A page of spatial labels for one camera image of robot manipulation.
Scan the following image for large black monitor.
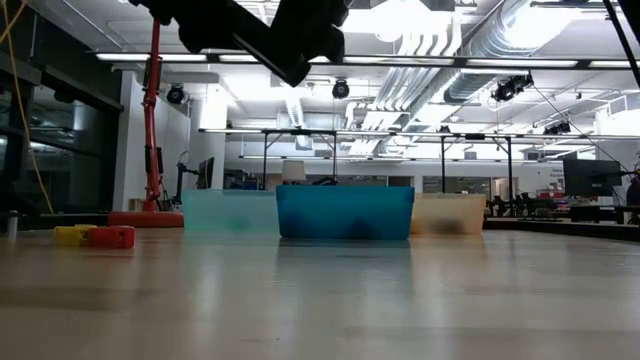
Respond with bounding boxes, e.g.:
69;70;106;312
562;158;623;197

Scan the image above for silver ventilation duct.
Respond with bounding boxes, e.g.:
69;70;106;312
442;0;566;104

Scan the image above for teal translucent bin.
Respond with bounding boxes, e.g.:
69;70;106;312
180;188;279;234

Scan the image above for orange translucent bin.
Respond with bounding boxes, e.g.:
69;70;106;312
410;193;487;236

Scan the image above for black background rig frame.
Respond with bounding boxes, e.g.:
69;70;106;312
260;128;339;191
439;132;514;202

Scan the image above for black ceiling-hung camera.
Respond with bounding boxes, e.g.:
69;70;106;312
490;72;535;104

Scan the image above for yellow extension cable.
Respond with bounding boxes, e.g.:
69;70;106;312
0;0;56;215

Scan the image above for red desk lamp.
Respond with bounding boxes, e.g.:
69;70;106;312
107;17;185;229

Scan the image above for black linear ceiling light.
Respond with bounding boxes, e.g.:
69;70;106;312
93;49;640;71

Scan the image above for blue plastic bin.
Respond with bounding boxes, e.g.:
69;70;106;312
275;185;416;241

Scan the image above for small black monitor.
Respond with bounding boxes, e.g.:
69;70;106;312
197;156;216;190

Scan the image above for white lampshade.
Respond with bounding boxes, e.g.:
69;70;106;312
281;159;307;184

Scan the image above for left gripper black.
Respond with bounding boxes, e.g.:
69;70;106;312
272;0;351;64

